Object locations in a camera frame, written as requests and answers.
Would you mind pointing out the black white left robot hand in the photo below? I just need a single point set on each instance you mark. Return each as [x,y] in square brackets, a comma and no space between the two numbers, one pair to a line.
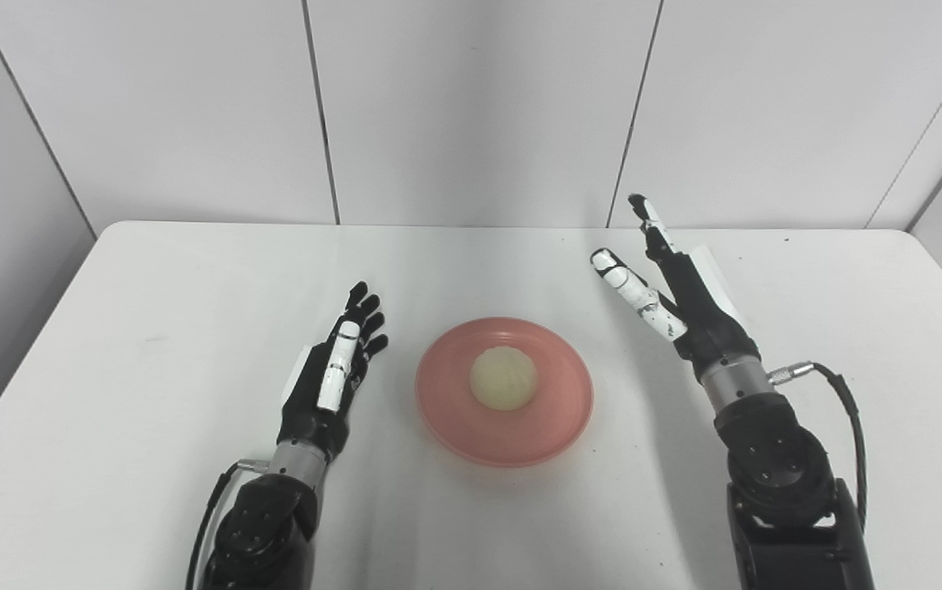
[327,393]

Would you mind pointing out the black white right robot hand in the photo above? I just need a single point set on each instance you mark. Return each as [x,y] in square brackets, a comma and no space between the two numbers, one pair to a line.
[700,319]

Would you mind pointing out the cream steamed bun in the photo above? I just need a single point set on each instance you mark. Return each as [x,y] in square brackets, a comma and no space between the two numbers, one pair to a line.
[503,378]

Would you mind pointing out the pink round plate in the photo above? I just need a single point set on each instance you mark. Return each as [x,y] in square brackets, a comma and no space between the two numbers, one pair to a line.
[511,430]

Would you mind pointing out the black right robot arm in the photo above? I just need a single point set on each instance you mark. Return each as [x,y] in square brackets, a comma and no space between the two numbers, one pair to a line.
[782,475]

